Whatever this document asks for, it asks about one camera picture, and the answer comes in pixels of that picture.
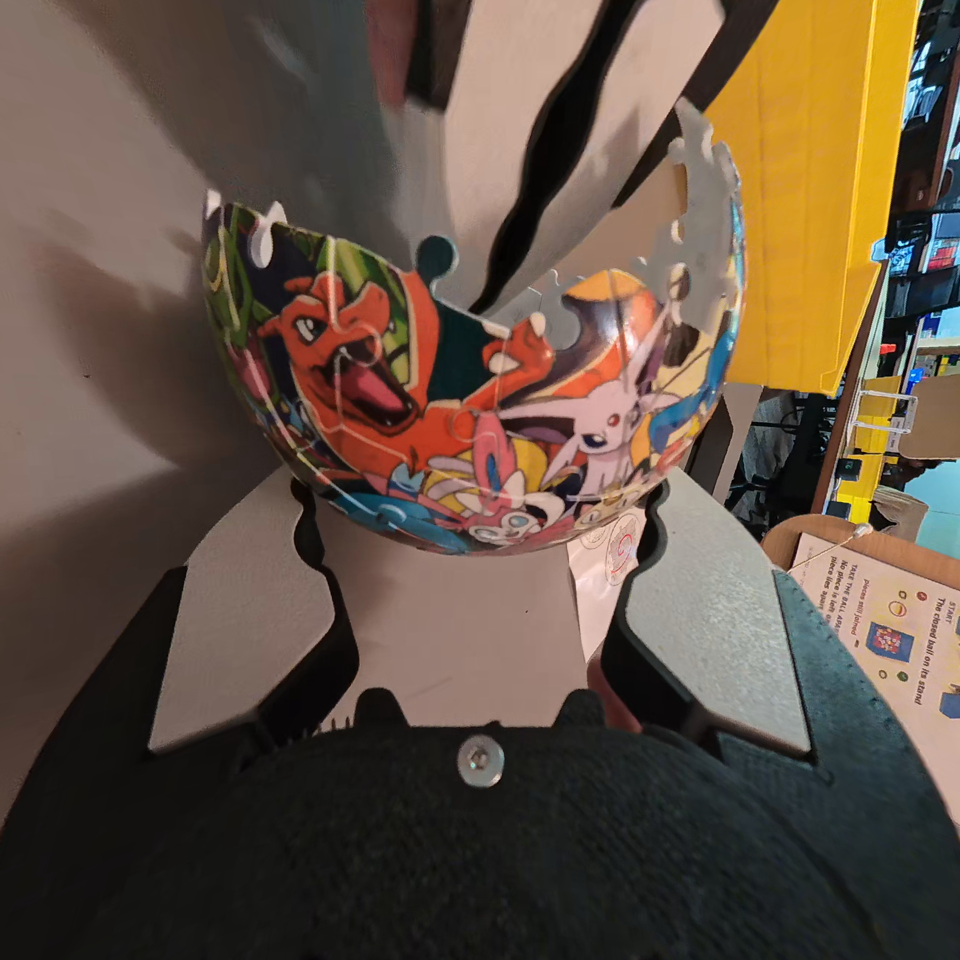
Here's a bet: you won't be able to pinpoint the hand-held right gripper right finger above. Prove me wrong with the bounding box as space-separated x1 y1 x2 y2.
602 468 815 757

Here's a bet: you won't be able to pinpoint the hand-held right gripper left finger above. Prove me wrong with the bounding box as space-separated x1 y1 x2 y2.
147 474 361 753

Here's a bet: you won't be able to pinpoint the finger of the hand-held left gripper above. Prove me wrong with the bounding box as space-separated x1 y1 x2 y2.
437 0 648 312
480 0 727 322

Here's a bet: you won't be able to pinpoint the colourful puzzle ball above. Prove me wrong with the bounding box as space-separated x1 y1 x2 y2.
201 97 749 558

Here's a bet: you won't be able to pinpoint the person's right hand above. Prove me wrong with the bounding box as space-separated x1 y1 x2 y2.
587 648 644 736

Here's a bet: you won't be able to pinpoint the white instruction leaflet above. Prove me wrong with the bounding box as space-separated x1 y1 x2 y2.
566 508 648 665

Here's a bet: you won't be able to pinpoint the cardboard board with instruction sheet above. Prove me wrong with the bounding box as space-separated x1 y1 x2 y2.
761 513 960 800

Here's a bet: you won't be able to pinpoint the yellow plastic bin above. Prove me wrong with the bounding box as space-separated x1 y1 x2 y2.
703 0 922 397

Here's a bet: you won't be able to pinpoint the small yellow storage bins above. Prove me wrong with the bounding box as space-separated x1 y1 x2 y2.
831 373 922 520

